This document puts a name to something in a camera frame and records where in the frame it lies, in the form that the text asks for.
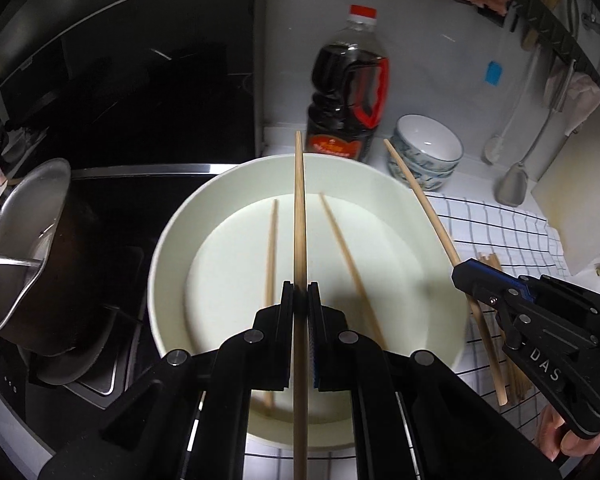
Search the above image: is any person's right hand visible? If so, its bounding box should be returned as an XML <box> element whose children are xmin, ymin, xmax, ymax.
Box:
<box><xmin>534</xmin><ymin>405</ymin><xmax>600</xmax><ymax>460</ymax></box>

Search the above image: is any bottom floral ceramic bowl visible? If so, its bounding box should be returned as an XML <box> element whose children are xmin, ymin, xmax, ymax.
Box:
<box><xmin>388</xmin><ymin>158</ymin><xmax>453</xmax><ymax>191</ymax></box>

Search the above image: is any middle floral ceramic bowl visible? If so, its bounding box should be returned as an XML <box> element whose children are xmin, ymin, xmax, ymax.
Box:
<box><xmin>390</xmin><ymin>136</ymin><xmax>460</xmax><ymax>177</ymax></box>

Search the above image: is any top floral ceramic bowl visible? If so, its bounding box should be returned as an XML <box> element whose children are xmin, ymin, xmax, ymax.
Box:
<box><xmin>396</xmin><ymin>114</ymin><xmax>464</xmax><ymax>162</ymax></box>

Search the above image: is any black induction cooktop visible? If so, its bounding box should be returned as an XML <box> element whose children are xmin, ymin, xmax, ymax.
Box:
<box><xmin>0</xmin><ymin>159</ymin><xmax>222</xmax><ymax>452</ymax></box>

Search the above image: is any floral ceramic bowl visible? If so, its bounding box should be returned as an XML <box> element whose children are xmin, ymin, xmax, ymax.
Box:
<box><xmin>396</xmin><ymin>114</ymin><xmax>464</xmax><ymax>162</ymax></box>
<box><xmin>390</xmin><ymin>136</ymin><xmax>460</xmax><ymax>177</ymax></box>
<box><xmin>388</xmin><ymin>158</ymin><xmax>453</xmax><ymax>191</ymax></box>

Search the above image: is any white cutting board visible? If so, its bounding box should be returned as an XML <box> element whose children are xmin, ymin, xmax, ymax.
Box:
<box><xmin>532</xmin><ymin>106</ymin><xmax>600</xmax><ymax>275</ymax></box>

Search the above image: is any hanging white dish brush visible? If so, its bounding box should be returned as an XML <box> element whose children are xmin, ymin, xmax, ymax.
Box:
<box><xmin>482</xmin><ymin>44</ymin><xmax>542</xmax><ymax>166</ymax></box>

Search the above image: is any dark soy sauce bottle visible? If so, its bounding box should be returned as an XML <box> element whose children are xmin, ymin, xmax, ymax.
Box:
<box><xmin>306</xmin><ymin>4</ymin><xmax>390</xmax><ymax>162</ymax></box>

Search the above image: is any white black checkered cloth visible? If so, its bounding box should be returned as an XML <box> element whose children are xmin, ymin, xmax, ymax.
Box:
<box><xmin>199</xmin><ymin>192</ymin><xmax>571</xmax><ymax>480</ymax></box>

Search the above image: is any hanging metal spatula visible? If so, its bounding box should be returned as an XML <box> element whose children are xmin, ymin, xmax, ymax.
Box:
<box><xmin>494</xmin><ymin>58</ymin><xmax>576</xmax><ymax>207</ymax></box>

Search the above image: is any stainless steel pot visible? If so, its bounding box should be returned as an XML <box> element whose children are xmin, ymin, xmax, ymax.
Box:
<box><xmin>0</xmin><ymin>158</ymin><xmax>107</xmax><ymax>356</ymax></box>

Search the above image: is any blue wall hook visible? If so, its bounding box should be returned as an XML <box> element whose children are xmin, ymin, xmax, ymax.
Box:
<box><xmin>484</xmin><ymin>61</ymin><xmax>503</xmax><ymax>87</ymax></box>

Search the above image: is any white hanging rag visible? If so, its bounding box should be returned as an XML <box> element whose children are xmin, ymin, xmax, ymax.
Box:
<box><xmin>543</xmin><ymin>63</ymin><xmax>600</xmax><ymax>136</ymax></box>

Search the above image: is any wall-mounted black utensil rail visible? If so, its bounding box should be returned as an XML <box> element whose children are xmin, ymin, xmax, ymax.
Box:
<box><xmin>369</xmin><ymin>0</ymin><xmax>600</xmax><ymax>86</ymax></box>

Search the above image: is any large white basin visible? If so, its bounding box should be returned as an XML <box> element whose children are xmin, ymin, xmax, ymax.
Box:
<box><xmin>146</xmin><ymin>153</ymin><xmax>472</xmax><ymax>450</ymax></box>

